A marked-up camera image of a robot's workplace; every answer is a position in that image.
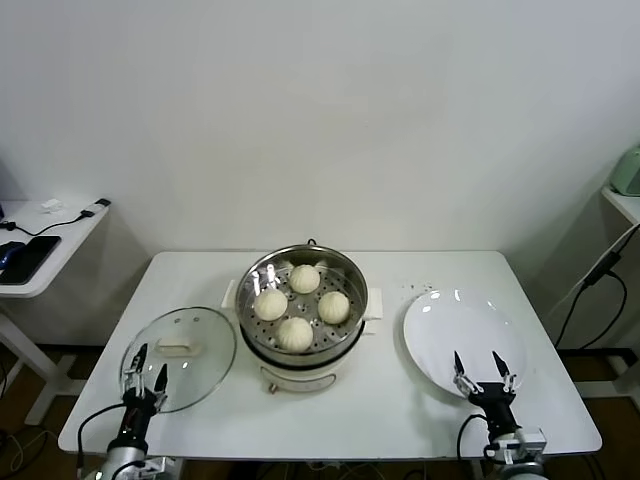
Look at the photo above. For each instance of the black power adapter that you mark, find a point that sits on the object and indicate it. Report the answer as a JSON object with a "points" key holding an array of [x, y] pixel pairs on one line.
{"points": [[600, 267]]}

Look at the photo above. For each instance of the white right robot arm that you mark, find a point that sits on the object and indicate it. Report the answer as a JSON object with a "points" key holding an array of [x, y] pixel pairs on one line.
{"points": [[515, 472]]}

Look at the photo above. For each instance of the white steamed baozi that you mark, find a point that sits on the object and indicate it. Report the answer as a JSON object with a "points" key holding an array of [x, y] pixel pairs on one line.
{"points": [[295, 334], [305, 278], [271, 305], [334, 306]]}

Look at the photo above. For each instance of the white shelf table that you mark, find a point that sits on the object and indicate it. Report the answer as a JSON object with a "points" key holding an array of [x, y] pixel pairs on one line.
{"points": [[622, 200]]}

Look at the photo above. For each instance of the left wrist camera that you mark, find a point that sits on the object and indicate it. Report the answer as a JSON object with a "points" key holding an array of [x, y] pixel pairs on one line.
{"points": [[155, 465]]}

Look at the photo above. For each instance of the white round plate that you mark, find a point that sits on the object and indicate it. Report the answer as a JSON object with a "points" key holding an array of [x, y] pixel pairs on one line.
{"points": [[465, 325]]}

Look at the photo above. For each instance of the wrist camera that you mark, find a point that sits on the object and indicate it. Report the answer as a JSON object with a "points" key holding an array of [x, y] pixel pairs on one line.
{"points": [[527, 442], [155, 465]]}

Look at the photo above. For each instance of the glass pot lid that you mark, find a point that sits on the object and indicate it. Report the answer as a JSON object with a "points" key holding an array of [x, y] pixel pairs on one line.
{"points": [[200, 345]]}

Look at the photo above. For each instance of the white side table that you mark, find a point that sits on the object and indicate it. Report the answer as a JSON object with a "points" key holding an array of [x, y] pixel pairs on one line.
{"points": [[60, 220]]}

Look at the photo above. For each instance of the black phone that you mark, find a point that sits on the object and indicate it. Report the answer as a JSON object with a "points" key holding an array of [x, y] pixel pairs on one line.
{"points": [[32, 255]]}

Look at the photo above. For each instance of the blue computer mouse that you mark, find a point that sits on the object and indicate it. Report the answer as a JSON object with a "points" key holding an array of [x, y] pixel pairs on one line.
{"points": [[10, 252]]}

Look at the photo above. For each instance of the mint green appliance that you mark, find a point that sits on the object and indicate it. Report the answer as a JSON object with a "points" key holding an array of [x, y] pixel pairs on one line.
{"points": [[627, 172]]}

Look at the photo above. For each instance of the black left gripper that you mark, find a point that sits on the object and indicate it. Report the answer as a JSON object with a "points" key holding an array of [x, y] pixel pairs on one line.
{"points": [[137, 407]]}

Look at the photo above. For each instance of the small white object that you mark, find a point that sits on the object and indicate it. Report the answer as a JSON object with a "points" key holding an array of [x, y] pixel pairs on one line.
{"points": [[50, 205]]}

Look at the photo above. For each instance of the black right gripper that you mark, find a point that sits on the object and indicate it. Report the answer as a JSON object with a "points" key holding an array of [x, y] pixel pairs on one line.
{"points": [[495, 402]]}

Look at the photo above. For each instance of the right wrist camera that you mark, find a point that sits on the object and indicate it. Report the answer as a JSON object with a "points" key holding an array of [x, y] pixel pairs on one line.
{"points": [[527, 442]]}

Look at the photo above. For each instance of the steel steamer basket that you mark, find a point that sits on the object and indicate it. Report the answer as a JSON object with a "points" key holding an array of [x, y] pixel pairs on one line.
{"points": [[250, 295]]}

